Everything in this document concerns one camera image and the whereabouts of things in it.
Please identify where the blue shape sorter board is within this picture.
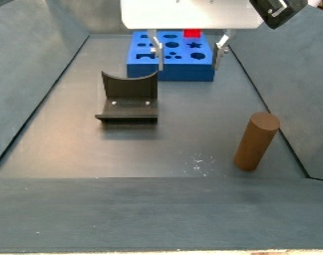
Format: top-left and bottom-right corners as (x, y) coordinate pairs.
(127, 31), (214, 82)

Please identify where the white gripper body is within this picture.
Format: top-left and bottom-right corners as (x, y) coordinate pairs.
(121, 0), (262, 29)

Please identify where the brown wooden cylinder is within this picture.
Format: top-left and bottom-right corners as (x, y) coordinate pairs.
(233, 112), (280, 171)

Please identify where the red block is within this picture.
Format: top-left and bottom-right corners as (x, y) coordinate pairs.
(182, 29), (201, 38)

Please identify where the black curved holder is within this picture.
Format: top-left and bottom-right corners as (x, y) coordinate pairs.
(95, 72), (160, 123)

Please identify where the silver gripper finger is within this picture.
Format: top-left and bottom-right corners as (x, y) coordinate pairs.
(212, 29), (234, 69)
(147, 29), (164, 71)

